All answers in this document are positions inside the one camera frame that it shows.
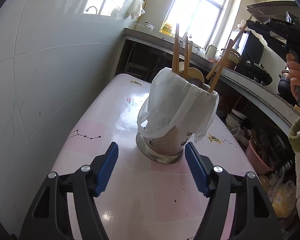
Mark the brown clay pot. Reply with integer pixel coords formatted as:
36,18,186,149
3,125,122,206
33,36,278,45
224,48,241,70

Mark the pink floral tablecloth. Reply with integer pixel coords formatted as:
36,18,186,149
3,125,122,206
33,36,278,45
50,73,257,240

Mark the glass pot lid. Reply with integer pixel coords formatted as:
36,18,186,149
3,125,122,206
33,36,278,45
134,22,155,34

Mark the cream ceramic spoon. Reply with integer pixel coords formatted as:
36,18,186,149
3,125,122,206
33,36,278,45
179,62,204,83

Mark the bamboo chopstick three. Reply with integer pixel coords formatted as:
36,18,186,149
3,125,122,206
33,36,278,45
208,39,234,93

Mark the stack of white bowls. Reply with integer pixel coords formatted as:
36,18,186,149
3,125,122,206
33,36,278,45
226,109,247,130

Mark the sink faucet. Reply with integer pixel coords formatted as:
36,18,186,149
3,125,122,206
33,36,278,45
179,31,190,47

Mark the single bamboo chopstick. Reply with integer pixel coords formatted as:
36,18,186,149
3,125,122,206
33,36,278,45
183,36,189,80

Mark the hanging white plastic bag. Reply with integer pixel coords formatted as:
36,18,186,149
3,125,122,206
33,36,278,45
119,0,145,20

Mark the pink plastic basin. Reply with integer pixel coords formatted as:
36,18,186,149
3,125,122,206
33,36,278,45
245,140,274,175

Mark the bamboo chopstick one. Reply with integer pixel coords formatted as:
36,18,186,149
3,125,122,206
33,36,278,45
172,23,179,74

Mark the bamboo chopstick four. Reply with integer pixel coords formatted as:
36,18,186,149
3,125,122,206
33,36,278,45
206,23,247,80

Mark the yellow detergent bottle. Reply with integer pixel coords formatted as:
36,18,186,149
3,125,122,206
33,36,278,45
160,22,173,36

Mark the person right hand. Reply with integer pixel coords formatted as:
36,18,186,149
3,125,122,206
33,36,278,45
286,54,300,100

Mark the steel utensil holder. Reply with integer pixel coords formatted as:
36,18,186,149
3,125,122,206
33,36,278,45
136,126,192,165

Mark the black wok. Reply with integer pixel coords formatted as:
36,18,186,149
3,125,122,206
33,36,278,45
245,61,273,86

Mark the black stock pot with lid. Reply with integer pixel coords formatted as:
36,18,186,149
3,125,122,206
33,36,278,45
277,66,296,106

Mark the white plastic bag liner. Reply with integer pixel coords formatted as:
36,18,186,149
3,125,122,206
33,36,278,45
137,68,219,142

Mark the black induction appliance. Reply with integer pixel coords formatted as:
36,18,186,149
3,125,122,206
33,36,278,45
232,30,264,74

